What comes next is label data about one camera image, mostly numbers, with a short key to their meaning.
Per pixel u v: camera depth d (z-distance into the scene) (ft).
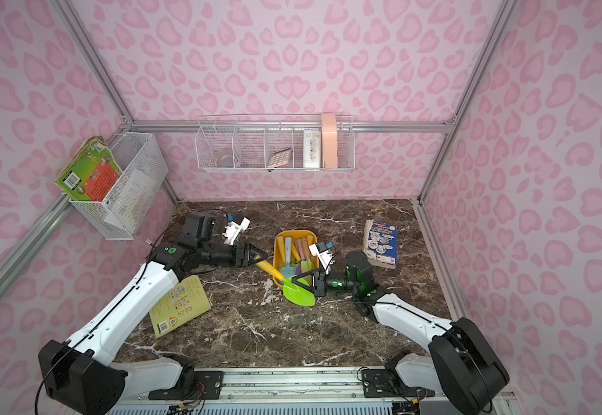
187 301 2.96
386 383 2.18
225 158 3.05
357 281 2.07
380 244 3.31
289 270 3.04
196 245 1.90
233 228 2.27
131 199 2.78
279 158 3.10
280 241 3.20
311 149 3.04
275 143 3.31
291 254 3.14
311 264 3.10
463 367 1.34
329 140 2.70
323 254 2.30
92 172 2.36
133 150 2.63
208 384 2.41
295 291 2.37
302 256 3.13
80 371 1.22
